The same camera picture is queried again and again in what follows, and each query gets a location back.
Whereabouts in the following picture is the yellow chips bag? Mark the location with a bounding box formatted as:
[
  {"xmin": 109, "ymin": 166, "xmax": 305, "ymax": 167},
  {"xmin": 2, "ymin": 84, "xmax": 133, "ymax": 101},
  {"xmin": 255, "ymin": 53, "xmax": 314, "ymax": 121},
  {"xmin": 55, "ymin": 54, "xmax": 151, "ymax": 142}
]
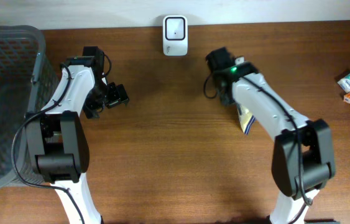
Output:
[{"xmin": 237, "ymin": 104, "xmax": 256, "ymax": 135}]

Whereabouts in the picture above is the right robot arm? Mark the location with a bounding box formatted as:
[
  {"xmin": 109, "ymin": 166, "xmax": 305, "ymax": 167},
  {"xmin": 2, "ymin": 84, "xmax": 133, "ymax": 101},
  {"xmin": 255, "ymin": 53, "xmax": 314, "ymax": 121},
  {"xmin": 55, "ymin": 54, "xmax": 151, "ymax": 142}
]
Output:
[{"xmin": 205, "ymin": 47, "xmax": 336, "ymax": 223}]

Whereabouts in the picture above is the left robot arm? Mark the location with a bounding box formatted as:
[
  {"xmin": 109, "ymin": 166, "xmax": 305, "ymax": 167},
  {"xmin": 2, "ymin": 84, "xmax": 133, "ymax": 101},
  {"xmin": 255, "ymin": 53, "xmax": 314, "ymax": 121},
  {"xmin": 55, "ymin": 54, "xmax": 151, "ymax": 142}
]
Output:
[{"xmin": 22, "ymin": 46, "xmax": 129, "ymax": 223}]

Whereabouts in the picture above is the white barcode scanner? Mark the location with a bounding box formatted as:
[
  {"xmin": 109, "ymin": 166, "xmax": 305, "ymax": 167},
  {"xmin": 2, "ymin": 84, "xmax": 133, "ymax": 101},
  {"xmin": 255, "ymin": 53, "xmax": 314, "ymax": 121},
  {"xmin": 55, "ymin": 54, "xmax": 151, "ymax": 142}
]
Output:
[{"xmin": 162, "ymin": 15, "xmax": 188, "ymax": 57}]

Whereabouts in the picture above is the grey plastic basket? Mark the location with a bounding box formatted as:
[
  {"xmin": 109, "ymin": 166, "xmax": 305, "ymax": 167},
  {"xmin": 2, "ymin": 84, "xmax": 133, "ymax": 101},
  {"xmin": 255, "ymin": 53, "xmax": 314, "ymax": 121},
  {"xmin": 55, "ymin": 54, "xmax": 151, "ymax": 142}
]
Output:
[{"xmin": 0, "ymin": 26, "xmax": 59, "ymax": 188}]

